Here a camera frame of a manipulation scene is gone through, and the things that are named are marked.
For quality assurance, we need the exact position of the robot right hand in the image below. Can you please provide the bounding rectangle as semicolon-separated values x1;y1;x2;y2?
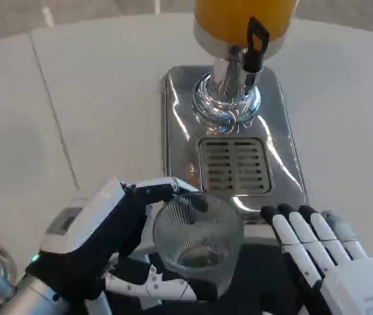
259;203;373;315

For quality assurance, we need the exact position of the steel drip tray base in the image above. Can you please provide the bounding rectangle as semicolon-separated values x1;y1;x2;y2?
160;65;309;224

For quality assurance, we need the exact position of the slotted steel drip grid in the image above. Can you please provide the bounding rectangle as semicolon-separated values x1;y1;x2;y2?
198;136;273;195

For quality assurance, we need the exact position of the black dispenser tap handle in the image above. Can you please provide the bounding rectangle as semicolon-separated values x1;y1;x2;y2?
241;16;271;74

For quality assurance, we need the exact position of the orange juice drink dispenser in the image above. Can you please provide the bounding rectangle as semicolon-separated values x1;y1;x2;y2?
190;0;298;133

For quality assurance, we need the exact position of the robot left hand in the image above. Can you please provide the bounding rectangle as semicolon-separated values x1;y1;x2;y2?
25;176;219;311

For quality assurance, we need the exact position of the clear ribbed glass cup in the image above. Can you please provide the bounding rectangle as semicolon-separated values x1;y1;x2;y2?
152;193;244;295

